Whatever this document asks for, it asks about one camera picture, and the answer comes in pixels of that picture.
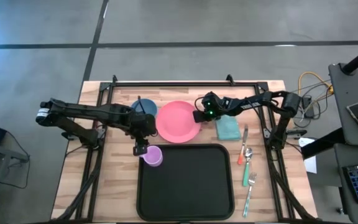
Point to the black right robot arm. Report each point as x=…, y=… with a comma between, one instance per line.
x=278, y=102

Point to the purple plastic cup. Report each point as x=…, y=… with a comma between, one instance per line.
x=153, y=157

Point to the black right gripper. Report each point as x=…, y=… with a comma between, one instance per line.
x=214, y=104

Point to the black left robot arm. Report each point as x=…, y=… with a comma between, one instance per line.
x=79, y=112

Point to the black plastic tray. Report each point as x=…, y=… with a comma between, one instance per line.
x=191, y=186

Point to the teal cloth napkin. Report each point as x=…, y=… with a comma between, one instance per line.
x=228, y=129

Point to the grey equipment stand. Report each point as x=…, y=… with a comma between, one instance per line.
x=2, y=151

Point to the dark grey side desk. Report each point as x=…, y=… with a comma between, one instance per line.
x=350, y=90

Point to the black metal table frame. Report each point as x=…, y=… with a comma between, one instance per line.
x=182, y=84

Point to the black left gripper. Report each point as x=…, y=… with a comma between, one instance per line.
x=143, y=126

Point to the blue bowl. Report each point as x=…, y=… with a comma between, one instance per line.
x=149, y=105

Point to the pink plate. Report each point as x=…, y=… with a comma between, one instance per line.
x=177, y=123

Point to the dark grey keyboard desk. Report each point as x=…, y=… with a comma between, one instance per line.
x=340, y=155

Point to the black diagonal desk bar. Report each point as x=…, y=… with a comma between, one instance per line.
x=322, y=143

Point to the black power adapter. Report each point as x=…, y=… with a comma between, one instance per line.
x=308, y=105

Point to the white paper sheet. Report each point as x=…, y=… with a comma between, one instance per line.
x=309, y=161

